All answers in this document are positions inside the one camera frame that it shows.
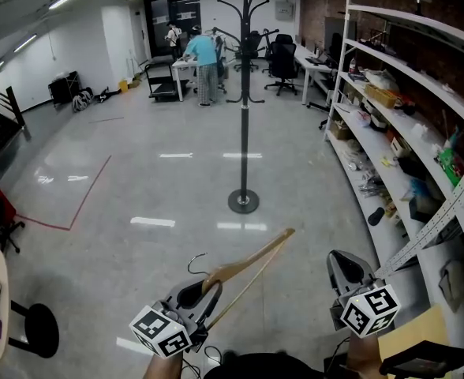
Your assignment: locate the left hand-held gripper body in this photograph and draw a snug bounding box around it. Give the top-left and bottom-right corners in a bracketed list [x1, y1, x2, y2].
[128, 279, 222, 359]

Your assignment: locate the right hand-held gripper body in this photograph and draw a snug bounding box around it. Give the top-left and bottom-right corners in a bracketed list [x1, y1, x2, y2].
[329, 268, 402, 337]

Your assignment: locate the wooden clothes hanger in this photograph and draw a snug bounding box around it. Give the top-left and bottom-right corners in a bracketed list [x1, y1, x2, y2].
[187, 227, 296, 331]

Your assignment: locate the black coat rack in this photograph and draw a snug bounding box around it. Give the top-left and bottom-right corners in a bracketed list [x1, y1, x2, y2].
[217, 0, 280, 215]

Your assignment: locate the person's right forearm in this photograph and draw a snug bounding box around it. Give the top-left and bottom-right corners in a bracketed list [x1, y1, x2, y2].
[345, 332, 381, 379]

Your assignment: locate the person's left forearm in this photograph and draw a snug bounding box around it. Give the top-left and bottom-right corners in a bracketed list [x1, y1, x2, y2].
[142, 351, 185, 379]

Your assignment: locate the yellow cardboard sheet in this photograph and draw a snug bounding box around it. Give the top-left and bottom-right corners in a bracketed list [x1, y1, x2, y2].
[376, 304, 451, 379]

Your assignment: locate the black oval object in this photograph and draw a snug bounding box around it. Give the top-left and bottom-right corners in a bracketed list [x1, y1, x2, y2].
[367, 207, 387, 227]

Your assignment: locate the black flat device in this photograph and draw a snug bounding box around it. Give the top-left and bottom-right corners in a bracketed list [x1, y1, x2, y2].
[379, 340, 464, 379]

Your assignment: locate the person's black clothing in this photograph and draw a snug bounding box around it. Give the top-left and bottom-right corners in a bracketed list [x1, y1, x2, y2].
[203, 351, 318, 379]

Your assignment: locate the black round stool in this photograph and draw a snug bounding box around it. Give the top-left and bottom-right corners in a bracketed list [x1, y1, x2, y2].
[7, 300, 61, 359]

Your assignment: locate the white metal shelving unit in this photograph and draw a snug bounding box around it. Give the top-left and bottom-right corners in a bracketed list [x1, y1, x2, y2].
[321, 0, 464, 357]

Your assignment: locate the brown cardboard box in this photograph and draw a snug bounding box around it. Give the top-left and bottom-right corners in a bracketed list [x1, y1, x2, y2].
[330, 119, 352, 141]

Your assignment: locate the green box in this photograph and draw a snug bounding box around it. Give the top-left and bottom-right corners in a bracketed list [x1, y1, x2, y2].
[436, 147, 464, 188]

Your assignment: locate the white plastic bag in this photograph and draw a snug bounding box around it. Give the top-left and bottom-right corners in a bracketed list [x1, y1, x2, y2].
[351, 108, 372, 129]

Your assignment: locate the woven basket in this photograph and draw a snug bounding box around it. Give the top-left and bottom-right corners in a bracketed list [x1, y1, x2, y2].
[363, 83, 399, 109]

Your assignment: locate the black platform cart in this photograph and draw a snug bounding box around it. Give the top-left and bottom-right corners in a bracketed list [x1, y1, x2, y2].
[144, 59, 192, 103]

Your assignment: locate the long white desk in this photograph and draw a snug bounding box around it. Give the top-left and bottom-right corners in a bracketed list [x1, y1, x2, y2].
[294, 42, 338, 106]

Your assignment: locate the white and black helmet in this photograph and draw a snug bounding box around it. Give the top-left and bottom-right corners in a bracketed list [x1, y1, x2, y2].
[71, 88, 95, 113]

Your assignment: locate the white table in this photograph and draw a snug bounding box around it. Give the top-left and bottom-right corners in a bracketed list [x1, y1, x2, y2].
[170, 56, 231, 103]

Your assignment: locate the black glass door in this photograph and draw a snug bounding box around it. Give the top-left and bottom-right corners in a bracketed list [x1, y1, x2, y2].
[143, 0, 202, 61]

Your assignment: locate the black cable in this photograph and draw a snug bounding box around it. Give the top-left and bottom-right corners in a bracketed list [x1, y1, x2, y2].
[182, 344, 224, 377]

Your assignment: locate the black frame rack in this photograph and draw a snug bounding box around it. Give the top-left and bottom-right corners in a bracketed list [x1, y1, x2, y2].
[47, 70, 81, 107]

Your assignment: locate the grey wall electrical box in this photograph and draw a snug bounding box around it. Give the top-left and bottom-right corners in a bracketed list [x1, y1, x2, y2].
[275, 0, 295, 24]

